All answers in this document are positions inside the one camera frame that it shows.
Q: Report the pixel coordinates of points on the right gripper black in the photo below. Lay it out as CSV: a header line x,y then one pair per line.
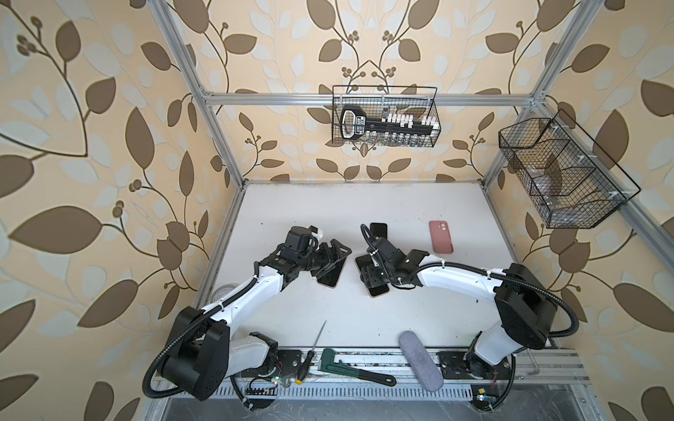
x,y
368,275

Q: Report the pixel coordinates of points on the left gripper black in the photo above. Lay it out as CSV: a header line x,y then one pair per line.
x,y
327,260

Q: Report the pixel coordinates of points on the pink phone case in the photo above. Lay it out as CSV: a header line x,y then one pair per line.
x,y
440,237

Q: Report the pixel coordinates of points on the blue phone black screen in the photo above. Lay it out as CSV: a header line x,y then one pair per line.
x,y
379,230

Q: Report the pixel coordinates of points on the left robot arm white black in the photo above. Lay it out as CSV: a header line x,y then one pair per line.
x,y
200,352

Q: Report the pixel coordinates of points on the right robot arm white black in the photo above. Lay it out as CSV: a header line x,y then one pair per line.
x,y
528,314

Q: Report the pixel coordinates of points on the middle phone in pink case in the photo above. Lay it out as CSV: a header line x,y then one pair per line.
x,y
371,276

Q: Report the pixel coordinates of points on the phone in pink case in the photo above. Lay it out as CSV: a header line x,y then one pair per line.
x,y
371,276
331,278

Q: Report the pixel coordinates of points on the left phone in pink case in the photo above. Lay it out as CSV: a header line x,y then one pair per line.
x,y
331,278

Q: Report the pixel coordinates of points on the white tape roll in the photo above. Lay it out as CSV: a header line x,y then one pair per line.
x,y
224,292

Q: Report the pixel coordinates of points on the grey oblong pouch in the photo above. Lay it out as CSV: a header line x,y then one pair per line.
x,y
420,361

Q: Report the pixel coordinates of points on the green pipe wrench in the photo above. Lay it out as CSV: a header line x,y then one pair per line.
x,y
329,365

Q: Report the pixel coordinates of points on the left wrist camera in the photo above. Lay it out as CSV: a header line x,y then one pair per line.
x,y
316,232

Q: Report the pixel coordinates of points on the screwdriver black yellow handle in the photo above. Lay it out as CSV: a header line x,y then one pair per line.
x,y
304,368

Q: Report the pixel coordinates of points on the black socket set rail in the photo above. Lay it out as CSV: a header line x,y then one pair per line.
x,y
354,123

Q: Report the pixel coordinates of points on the black wire basket back wall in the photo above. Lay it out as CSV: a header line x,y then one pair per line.
x,y
374,99

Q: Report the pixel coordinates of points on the black wire basket wall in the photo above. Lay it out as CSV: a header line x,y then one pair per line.
x,y
572,180
374,99

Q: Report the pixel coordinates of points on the black wire basket right wall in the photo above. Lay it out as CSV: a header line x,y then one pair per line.
x,y
572,180

